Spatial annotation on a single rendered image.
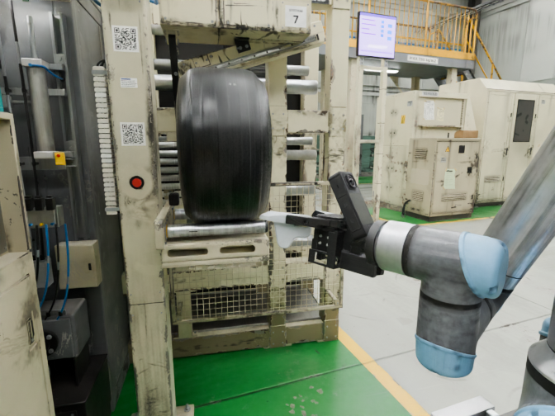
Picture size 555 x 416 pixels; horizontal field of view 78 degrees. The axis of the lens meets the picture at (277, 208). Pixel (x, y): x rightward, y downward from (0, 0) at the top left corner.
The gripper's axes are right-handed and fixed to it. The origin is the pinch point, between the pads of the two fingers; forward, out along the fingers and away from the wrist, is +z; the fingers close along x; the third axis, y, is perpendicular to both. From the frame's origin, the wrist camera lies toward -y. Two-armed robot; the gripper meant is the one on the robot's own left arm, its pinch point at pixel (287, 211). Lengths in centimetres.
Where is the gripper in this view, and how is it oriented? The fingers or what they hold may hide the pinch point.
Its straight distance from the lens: 65.0
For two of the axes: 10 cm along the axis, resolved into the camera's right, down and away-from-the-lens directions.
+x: 6.9, 0.0, 7.3
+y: -0.9, 9.9, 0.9
